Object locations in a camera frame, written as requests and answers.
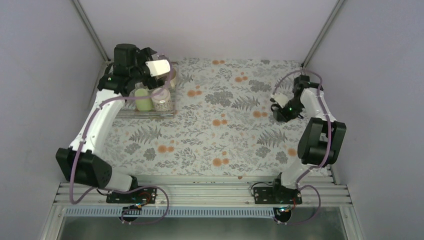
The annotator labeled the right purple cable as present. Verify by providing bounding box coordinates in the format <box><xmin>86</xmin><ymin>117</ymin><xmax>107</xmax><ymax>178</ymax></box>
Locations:
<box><xmin>272</xmin><ymin>69</ymin><xmax>333</xmax><ymax>226</ymax></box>

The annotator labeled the white patterned cup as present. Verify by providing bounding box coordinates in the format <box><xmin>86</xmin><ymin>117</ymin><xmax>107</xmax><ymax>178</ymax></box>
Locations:
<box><xmin>151</xmin><ymin>87</ymin><xmax>173</xmax><ymax>112</ymax></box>

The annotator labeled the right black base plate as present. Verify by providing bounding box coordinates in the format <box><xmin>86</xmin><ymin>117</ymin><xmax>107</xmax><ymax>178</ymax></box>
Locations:
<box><xmin>253</xmin><ymin>186</ymin><xmax>303</xmax><ymax>205</ymax></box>

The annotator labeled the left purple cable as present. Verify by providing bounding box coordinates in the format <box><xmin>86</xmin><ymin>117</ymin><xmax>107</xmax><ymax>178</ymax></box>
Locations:
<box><xmin>68</xmin><ymin>52</ymin><xmax>176</xmax><ymax>225</ymax></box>

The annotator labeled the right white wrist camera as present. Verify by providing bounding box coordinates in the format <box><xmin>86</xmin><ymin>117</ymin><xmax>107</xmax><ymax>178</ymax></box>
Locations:
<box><xmin>270</xmin><ymin>93</ymin><xmax>290</xmax><ymax>108</ymax></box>

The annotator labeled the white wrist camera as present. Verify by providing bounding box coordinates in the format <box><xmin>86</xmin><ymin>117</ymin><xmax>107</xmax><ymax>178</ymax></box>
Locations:
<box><xmin>270</xmin><ymin>93</ymin><xmax>290</xmax><ymax>108</ymax></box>
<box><xmin>145</xmin><ymin>59</ymin><xmax>171</xmax><ymax>77</ymax></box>

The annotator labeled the beige brown mug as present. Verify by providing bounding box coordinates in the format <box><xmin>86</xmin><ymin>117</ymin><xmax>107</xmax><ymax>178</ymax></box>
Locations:
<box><xmin>163</xmin><ymin>70</ymin><xmax>178</xmax><ymax>90</ymax></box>

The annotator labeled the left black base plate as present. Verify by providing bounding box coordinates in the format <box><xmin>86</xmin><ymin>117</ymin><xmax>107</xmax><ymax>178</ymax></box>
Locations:
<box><xmin>106</xmin><ymin>187</ymin><xmax>158</xmax><ymax>205</ymax></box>

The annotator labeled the clear acrylic dish rack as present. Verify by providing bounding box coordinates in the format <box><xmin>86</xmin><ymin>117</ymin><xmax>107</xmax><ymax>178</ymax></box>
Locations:
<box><xmin>116</xmin><ymin>61</ymin><xmax>179</xmax><ymax>119</ymax></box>

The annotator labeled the floral patterned tablecloth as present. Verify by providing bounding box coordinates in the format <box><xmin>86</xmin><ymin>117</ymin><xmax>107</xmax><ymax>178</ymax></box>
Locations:
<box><xmin>101</xmin><ymin>58</ymin><xmax>308</xmax><ymax>177</ymax></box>

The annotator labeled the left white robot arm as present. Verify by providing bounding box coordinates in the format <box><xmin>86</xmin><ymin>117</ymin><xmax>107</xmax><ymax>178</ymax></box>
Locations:
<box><xmin>55</xmin><ymin>43</ymin><xmax>172</xmax><ymax>203</ymax></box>

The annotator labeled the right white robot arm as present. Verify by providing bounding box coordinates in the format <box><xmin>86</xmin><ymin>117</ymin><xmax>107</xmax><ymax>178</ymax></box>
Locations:
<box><xmin>270</xmin><ymin>74</ymin><xmax>347</xmax><ymax>204</ymax></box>

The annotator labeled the purple cable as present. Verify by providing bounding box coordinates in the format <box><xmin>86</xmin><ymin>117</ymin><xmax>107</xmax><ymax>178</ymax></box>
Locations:
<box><xmin>68</xmin><ymin>52</ymin><xmax>176</xmax><ymax>225</ymax></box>
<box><xmin>272</xmin><ymin>69</ymin><xmax>333</xmax><ymax>226</ymax></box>

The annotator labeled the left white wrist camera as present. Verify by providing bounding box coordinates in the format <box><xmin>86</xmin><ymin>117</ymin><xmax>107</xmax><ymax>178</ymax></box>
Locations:
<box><xmin>145</xmin><ymin>59</ymin><xmax>171</xmax><ymax>77</ymax></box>

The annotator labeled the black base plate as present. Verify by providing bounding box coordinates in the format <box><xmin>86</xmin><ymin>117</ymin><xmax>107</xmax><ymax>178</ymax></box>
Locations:
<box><xmin>253</xmin><ymin>186</ymin><xmax>303</xmax><ymax>205</ymax></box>
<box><xmin>106</xmin><ymin>187</ymin><xmax>158</xmax><ymax>205</ymax></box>

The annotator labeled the aluminium mounting rail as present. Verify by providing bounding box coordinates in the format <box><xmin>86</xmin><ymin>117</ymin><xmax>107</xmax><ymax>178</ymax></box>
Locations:
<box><xmin>52</xmin><ymin>165</ymin><xmax>353</xmax><ymax>208</ymax></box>

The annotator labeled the light green cup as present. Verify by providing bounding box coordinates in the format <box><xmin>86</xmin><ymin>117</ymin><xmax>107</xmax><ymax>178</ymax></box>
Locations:
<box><xmin>134</xmin><ymin>88</ymin><xmax>154</xmax><ymax>112</ymax></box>

